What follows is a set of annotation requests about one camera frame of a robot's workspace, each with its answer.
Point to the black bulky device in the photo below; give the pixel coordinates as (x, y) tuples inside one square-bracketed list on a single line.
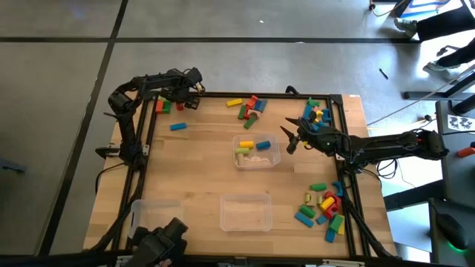
[(159, 241)]

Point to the red cylinder block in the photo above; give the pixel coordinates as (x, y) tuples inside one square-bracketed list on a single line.
[(179, 107)]

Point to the clear plastic bin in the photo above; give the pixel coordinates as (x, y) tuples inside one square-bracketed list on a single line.
[(156, 211), (245, 213), (272, 159)]

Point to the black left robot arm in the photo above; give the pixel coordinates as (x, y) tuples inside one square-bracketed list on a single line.
[(126, 130)]

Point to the grey side desk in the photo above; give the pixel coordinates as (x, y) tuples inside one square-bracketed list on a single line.
[(460, 178)]

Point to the blue cylinder block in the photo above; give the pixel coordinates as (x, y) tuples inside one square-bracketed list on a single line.
[(263, 145)]

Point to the blue arch block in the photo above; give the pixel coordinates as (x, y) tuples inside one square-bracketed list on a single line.
[(326, 115), (339, 189)]

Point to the green arch block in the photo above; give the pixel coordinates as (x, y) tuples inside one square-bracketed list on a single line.
[(312, 102)]

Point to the silver mounting plate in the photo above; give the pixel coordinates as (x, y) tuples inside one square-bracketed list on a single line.
[(338, 155)]

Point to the teal blue rectangular block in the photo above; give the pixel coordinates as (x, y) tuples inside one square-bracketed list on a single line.
[(262, 106)]

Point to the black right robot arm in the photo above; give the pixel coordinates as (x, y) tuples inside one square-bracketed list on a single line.
[(389, 144)]

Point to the natural wood cylinder block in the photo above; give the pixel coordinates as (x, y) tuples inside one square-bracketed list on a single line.
[(240, 159)]

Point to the black aluminium table frame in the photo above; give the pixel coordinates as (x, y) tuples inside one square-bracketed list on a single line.
[(259, 95)]

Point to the yellow cylinder block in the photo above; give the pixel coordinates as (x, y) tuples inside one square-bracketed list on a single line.
[(246, 144), (327, 203)]

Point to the yellow rectangular block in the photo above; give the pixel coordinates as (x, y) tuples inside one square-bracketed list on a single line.
[(234, 102), (342, 228)]

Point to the red arch block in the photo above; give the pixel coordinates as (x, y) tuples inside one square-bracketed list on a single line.
[(246, 115), (329, 214), (335, 199)]

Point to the orange-red marker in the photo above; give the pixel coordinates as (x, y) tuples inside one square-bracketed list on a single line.
[(465, 152)]

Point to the light green cylinder block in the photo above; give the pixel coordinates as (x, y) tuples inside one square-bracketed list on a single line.
[(242, 151)]

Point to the person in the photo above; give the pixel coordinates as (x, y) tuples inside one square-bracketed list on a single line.
[(445, 24)]

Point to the small yellow block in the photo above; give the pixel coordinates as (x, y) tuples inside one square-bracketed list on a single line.
[(319, 113)]

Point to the dark floor object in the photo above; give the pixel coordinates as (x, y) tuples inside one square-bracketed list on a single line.
[(11, 167)]

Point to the black stand legs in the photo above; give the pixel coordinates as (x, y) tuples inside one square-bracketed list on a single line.
[(426, 95)]

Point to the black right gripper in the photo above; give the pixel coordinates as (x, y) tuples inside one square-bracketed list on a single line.
[(321, 141)]

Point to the black computer mouse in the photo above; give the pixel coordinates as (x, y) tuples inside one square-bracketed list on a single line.
[(451, 230)]

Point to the blue and white bag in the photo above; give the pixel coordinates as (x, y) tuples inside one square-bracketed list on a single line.
[(426, 4)]

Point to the black marker pen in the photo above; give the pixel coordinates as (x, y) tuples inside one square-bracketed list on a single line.
[(383, 73)]

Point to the white printed tag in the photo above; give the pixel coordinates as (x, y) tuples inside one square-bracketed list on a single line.
[(460, 122)]

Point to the small light green block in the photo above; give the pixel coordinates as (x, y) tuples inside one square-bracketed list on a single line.
[(319, 200)]

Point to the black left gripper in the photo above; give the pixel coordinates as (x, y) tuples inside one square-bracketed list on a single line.
[(185, 85)]

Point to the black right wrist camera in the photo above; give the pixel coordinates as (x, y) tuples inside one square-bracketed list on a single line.
[(292, 146)]

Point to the red rectangular block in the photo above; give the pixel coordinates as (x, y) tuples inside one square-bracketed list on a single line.
[(252, 101)]

